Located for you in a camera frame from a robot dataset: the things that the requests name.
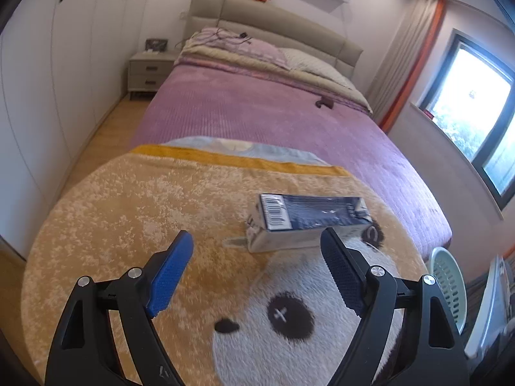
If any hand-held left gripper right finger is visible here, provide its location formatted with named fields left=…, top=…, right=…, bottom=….
left=321, top=227, right=469, bottom=386

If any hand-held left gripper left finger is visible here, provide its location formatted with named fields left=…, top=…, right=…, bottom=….
left=45, top=230, right=194, bottom=386

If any blue and white box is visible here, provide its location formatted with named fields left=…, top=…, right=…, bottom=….
left=223, top=193, right=379, bottom=254

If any light green plastic basket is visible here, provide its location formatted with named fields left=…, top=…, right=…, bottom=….
left=428, top=246, right=467, bottom=332

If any yellow plush printed blanket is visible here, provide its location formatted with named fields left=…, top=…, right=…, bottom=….
left=22, top=137, right=431, bottom=386

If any white furniture piece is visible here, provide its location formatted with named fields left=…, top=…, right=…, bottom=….
left=464, top=255, right=515, bottom=358

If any bed with purple cover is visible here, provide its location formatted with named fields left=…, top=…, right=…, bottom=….
left=129, top=0, right=453, bottom=258

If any grey nightstand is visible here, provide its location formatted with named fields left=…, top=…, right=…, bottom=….
left=128, top=50, right=178, bottom=100

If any white pillow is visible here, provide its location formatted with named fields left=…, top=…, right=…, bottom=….
left=277, top=47, right=357, bottom=89

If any dark framed window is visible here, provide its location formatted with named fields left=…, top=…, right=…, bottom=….
left=420, top=28, right=515, bottom=210

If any beige and orange curtain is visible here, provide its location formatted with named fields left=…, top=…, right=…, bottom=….
left=366, top=0, right=447, bottom=133

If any white wardrobe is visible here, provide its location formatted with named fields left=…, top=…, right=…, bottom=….
left=0, top=0, right=194, bottom=262

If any purple pillow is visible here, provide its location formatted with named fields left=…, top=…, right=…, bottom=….
left=189, top=27, right=290, bottom=67

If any black cable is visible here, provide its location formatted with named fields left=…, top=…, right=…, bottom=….
left=175, top=28, right=252, bottom=51

